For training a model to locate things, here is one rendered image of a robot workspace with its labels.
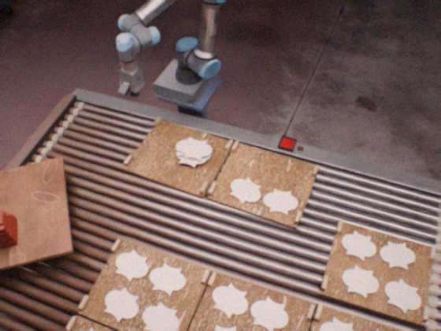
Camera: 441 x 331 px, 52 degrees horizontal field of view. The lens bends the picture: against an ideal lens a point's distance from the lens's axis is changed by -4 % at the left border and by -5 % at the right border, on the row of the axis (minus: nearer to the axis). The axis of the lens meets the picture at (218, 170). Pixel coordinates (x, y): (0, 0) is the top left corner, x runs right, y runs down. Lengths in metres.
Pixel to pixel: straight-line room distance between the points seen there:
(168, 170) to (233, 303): 0.71
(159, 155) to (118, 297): 0.72
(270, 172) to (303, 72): 2.12
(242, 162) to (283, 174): 0.19
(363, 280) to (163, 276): 0.78
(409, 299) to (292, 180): 0.71
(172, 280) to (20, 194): 0.76
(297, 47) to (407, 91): 1.07
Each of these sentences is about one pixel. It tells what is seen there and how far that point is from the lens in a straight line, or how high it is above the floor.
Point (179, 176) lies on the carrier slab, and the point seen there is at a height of 0.94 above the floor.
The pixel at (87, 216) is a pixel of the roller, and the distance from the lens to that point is 2.10.
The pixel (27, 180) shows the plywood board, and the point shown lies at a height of 1.04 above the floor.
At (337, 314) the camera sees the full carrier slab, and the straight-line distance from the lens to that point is 1.82.
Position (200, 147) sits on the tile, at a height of 0.98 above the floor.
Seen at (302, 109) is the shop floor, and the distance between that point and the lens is 3.78.
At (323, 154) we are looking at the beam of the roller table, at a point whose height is 0.91.
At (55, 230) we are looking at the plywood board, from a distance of 1.95.
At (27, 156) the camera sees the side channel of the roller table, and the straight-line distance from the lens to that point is 2.39.
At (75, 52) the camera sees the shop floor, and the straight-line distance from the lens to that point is 4.60.
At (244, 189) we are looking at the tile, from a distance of 2.05.
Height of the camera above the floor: 2.59
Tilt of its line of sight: 51 degrees down
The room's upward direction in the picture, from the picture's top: 2 degrees counter-clockwise
